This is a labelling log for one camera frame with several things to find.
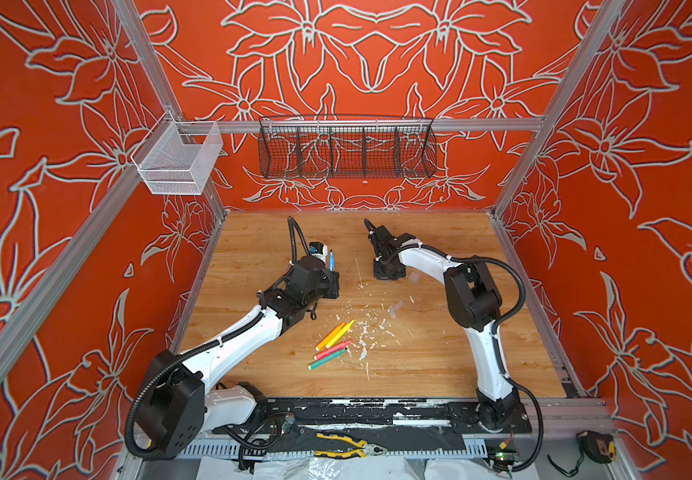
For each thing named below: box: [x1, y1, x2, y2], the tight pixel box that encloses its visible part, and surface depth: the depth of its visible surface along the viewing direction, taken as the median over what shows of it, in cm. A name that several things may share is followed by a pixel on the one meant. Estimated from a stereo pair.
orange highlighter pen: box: [314, 321, 347, 351], surface depth 87 cm
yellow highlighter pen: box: [326, 319, 356, 349], surface depth 89 cm
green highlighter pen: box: [307, 348, 347, 371], surface depth 83 cm
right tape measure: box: [576, 430, 617, 464], surface depth 69 cm
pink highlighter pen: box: [313, 339, 353, 361], surface depth 85 cm
